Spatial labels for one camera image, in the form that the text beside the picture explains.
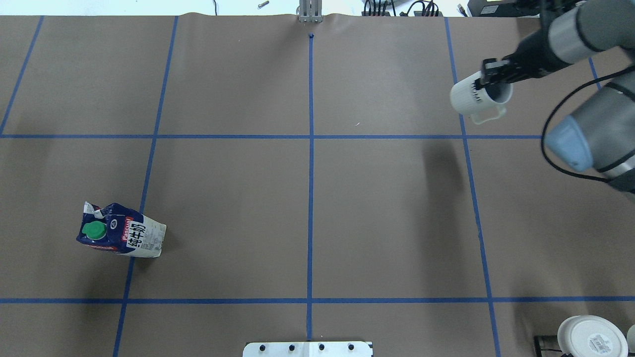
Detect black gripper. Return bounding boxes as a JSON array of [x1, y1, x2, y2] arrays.
[[481, 48, 533, 88]]

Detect white ceramic mug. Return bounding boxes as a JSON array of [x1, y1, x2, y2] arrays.
[[449, 71, 514, 125]]

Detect blue white milk carton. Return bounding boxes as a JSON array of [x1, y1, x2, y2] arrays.
[[76, 201, 167, 258]]

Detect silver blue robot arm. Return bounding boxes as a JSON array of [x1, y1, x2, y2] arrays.
[[474, 0, 635, 199]]

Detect white paper cup upper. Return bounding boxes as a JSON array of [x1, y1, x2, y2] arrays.
[[557, 315, 629, 357]]

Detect black terminal strip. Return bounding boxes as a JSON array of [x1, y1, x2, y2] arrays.
[[361, 0, 397, 17]]

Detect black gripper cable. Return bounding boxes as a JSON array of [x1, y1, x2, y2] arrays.
[[541, 67, 635, 184]]

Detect aluminium frame post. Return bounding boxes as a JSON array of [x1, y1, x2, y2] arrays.
[[297, 0, 323, 23]]

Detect black wire cup rack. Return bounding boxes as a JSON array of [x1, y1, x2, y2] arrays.
[[533, 335, 564, 357]]

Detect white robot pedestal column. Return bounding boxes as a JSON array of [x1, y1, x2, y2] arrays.
[[242, 341, 374, 357]]

